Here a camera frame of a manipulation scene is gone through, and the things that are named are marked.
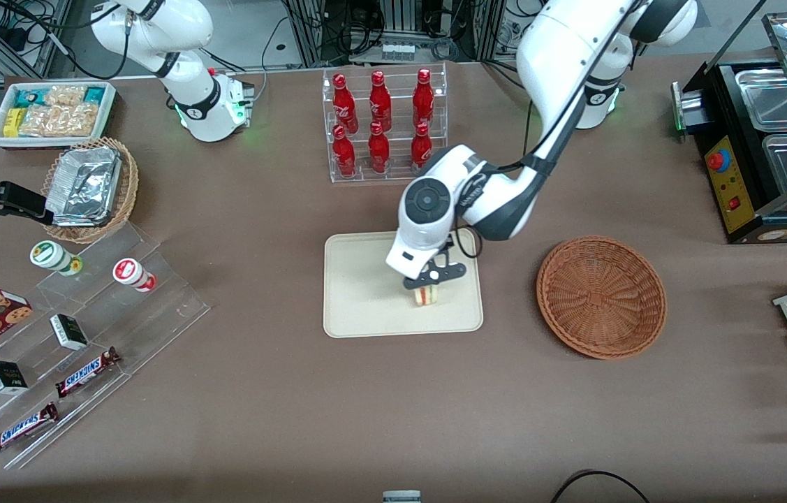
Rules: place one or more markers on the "sandwich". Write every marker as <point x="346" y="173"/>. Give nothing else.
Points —
<point x="427" y="297"/>

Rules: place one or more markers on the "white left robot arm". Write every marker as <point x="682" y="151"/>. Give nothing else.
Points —
<point x="561" y="56"/>

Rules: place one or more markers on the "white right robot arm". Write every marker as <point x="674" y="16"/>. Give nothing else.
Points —
<point x="190" y="105"/>

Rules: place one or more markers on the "cream plastic tray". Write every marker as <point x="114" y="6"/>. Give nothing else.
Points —
<point x="365" y="293"/>

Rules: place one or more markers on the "light wicker basket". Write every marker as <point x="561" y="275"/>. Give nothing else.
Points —
<point x="129" y="188"/>

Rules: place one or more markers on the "brown wicker basket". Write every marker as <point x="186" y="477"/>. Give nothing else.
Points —
<point x="602" y="300"/>

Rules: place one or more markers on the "green lid sunflower cup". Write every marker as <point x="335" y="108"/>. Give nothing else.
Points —
<point x="47" y="253"/>

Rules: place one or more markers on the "white snack bin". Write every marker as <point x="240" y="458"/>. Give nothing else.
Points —
<point x="51" y="144"/>

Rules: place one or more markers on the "silver foil wrapped package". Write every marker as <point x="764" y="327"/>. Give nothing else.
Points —
<point x="86" y="185"/>

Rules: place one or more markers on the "yellow snack packet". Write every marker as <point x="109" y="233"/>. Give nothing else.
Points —
<point x="12" y="122"/>

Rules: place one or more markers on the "clear bag of crackers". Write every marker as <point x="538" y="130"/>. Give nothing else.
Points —
<point x="58" y="120"/>
<point x="65" y="95"/>

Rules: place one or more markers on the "teal snack packet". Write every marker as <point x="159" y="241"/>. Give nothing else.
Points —
<point x="95" y="93"/>
<point x="30" y="96"/>

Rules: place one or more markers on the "clear acrylic bottle rack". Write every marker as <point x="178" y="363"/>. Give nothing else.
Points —
<point x="400" y="175"/>

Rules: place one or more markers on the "red cola bottle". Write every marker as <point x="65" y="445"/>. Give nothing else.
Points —
<point x="422" y="148"/>
<point x="424" y="99"/>
<point x="378" y="150"/>
<point x="344" y="155"/>
<point x="380" y="103"/>
<point x="345" y="105"/>

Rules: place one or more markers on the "red lid yogurt cup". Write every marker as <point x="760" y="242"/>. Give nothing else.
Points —
<point x="129" y="271"/>

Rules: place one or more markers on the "small black carton box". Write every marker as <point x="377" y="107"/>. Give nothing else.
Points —
<point x="5" y="378"/>
<point x="70" y="334"/>

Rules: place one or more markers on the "clear acrylic tiered shelf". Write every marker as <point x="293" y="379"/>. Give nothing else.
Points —
<point x="170" y="307"/>

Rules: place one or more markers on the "Snickers chocolate bar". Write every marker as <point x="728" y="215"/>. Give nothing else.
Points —
<point x="19" y="428"/>
<point x="86" y="373"/>

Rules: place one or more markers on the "grey box at table edge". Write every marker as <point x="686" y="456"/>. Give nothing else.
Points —
<point x="401" y="497"/>

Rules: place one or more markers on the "white power strip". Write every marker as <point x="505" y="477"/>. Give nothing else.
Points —
<point x="396" y="50"/>

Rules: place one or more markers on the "black food warmer machine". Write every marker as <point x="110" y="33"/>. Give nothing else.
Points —
<point x="735" y="202"/>

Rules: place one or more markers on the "metal equipment frame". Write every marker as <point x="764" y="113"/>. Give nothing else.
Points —
<point x="309" y="35"/>

